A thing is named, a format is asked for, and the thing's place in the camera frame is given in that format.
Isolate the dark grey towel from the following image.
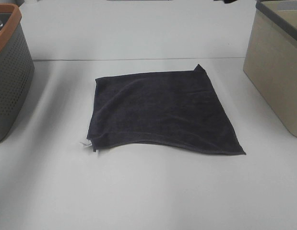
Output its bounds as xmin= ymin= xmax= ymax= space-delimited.
xmin=87 ymin=65 xmax=245 ymax=155

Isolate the beige storage box grey rim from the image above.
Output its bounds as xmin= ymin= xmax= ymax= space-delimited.
xmin=243 ymin=0 xmax=297 ymax=137

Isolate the grey perforated basket orange rim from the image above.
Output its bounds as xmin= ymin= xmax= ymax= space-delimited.
xmin=0 ymin=3 xmax=35 ymax=142

